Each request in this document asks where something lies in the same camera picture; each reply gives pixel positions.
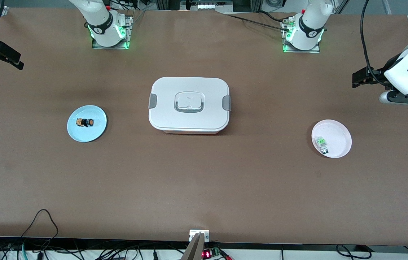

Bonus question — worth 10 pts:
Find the grey metal camera beam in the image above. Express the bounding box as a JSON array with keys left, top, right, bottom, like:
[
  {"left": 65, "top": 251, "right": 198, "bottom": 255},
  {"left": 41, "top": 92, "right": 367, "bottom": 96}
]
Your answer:
[{"left": 181, "top": 232, "right": 206, "bottom": 260}]

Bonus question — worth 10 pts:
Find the circuit board with red display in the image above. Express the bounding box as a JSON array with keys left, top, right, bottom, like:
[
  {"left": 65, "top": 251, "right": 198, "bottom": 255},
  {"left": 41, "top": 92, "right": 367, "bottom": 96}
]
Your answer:
[{"left": 202, "top": 247, "right": 223, "bottom": 259}]

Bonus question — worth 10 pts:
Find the small white mount bracket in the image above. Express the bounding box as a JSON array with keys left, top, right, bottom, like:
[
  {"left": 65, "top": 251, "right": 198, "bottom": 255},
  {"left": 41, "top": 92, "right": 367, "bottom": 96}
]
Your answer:
[{"left": 189, "top": 230, "right": 210, "bottom": 242}]

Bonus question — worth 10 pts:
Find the black looped table-edge cable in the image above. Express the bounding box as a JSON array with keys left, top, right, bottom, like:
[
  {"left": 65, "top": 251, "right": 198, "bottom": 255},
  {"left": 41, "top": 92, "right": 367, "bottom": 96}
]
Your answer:
[{"left": 21, "top": 209, "right": 59, "bottom": 250}]

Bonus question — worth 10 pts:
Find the green push-button switch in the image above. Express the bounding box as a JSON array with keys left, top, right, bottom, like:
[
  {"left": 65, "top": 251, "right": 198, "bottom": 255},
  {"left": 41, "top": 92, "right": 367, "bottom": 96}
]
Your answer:
[{"left": 315, "top": 136, "right": 329, "bottom": 155}]

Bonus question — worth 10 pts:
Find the black coiled floor cable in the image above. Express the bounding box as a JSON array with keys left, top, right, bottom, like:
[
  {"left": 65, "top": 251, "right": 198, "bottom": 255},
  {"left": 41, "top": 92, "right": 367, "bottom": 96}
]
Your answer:
[{"left": 335, "top": 244, "right": 370, "bottom": 260}]

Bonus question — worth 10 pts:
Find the light blue round plate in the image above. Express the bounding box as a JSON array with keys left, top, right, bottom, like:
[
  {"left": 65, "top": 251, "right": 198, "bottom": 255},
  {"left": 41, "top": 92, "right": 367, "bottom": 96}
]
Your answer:
[{"left": 67, "top": 105, "right": 108, "bottom": 143}]

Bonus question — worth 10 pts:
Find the aluminium equipment rack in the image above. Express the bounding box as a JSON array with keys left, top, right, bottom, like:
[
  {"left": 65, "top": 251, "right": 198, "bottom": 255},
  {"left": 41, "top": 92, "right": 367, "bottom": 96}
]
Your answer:
[{"left": 155, "top": 0, "right": 262, "bottom": 13}]

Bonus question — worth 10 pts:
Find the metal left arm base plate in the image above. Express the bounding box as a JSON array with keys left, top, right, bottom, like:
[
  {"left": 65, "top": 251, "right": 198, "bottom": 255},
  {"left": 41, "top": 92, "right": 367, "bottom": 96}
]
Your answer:
[{"left": 282, "top": 16, "right": 320, "bottom": 54}]

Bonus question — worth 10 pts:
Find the pale pink round plate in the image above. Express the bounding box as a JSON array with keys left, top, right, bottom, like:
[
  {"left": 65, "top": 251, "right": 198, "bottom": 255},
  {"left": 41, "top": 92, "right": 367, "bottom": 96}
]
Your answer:
[{"left": 311, "top": 119, "right": 352, "bottom": 159}]

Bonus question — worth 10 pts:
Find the black cable across table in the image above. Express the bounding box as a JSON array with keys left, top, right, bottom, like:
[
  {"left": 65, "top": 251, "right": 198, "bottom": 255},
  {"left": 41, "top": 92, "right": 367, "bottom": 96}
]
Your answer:
[{"left": 224, "top": 13, "right": 291, "bottom": 30}]

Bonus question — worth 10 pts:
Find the white lidded storage box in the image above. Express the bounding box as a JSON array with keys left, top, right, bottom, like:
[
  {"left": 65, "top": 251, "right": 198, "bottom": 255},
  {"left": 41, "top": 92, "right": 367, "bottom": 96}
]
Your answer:
[{"left": 148, "top": 77, "right": 232, "bottom": 135}]

